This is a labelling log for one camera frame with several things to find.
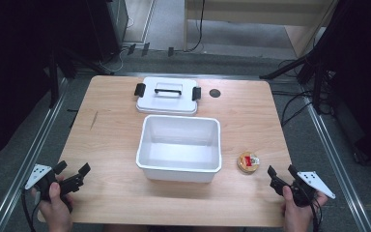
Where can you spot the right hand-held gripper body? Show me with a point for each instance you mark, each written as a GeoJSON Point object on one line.
{"type": "Point", "coordinates": [304, 193]}

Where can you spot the light wooden bench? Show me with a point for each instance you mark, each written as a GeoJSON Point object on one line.
{"type": "Point", "coordinates": [257, 13]}

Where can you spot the dark curtain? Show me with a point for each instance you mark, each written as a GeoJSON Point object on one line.
{"type": "Point", "coordinates": [364, 80]}
{"type": "Point", "coordinates": [9, 74]}

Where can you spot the person's left hand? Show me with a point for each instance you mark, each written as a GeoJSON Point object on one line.
{"type": "Point", "coordinates": [56, 214]}

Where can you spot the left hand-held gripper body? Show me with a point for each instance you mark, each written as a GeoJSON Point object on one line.
{"type": "Point", "coordinates": [46, 180]}

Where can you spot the metal floor rail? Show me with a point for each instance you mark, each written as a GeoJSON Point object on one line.
{"type": "Point", "coordinates": [330, 145]}
{"type": "Point", "coordinates": [25, 164]}

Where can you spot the small round yellow tin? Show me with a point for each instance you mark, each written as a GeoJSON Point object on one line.
{"type": "Point", "coordinates": [247, 162]}

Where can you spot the small black floor bracket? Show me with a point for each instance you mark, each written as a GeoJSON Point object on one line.
{"type": "Point", "coordinates": [131, 49]}
{"type": "Point", "coordinates": [145, 49]}
{"type": "Point", "coordinates": [171, 51]}

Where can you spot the black metal stand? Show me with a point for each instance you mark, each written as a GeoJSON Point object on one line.
{"type": "Point", "coordinates": [317, 74]}
{"type": "Point", "coordinates": [54, 80]}

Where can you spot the black cabinet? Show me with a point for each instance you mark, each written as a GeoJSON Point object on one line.
{"type": "Point", "coordinates": [93, 25]}

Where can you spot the white plastic storage box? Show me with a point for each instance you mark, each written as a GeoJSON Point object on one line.
{"type": "Point", "coordinates": [178, 153]}

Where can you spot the black round table grommet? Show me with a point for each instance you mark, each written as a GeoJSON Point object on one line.
{"type": "Point", "coordinates": [214, 93]}

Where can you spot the person's right hand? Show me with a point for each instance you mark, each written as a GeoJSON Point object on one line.
{"type": "Point", "coordinates": [298, 217]}

